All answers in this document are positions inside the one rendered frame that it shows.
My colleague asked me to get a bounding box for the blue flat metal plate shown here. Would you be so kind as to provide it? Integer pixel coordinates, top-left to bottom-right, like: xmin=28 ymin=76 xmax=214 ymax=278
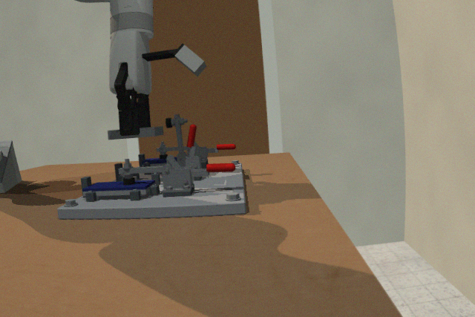
xmin=82 ymin=180 xmax=155 ymax=196

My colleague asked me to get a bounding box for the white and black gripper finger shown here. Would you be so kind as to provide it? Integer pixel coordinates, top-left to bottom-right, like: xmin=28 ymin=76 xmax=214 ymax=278
xmin=114 ymin=62 xmax=140 ymax=136
xmin=136 ymin=94 xmax=151 ymax=128

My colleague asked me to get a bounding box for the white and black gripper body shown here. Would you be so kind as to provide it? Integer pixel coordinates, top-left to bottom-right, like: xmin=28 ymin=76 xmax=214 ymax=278
xmin=109 ymin=28 xmax=154 ymax=95

